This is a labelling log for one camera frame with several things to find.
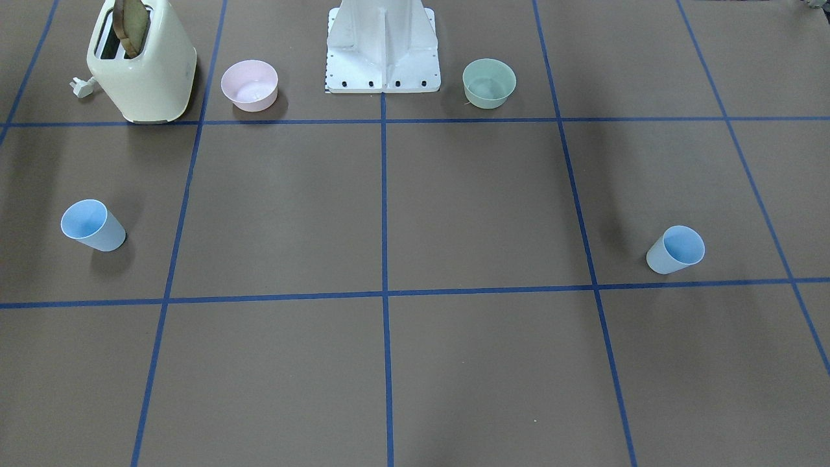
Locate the blue cup from toaster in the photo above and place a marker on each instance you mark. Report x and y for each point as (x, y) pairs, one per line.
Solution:
(679, 247)

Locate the green plastic bowl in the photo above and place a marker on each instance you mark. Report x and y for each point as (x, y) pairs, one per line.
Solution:
(488, 83)

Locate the pink plastic bowl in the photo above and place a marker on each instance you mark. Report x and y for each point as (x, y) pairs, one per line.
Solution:
(250, 85)

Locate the cream two-slot toaster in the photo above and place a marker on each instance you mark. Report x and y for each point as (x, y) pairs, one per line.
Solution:
(155, 86)

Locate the blue cup near toaster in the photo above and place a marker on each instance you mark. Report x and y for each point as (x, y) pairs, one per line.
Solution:
(90, 222)

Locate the toast bread slice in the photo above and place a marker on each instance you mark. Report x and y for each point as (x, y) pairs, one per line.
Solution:
(130, 24)

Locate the white toaster power plug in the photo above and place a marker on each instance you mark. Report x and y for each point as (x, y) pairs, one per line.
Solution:
(83, 88)

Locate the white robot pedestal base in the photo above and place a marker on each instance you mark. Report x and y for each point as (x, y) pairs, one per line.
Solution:
(382, 47)

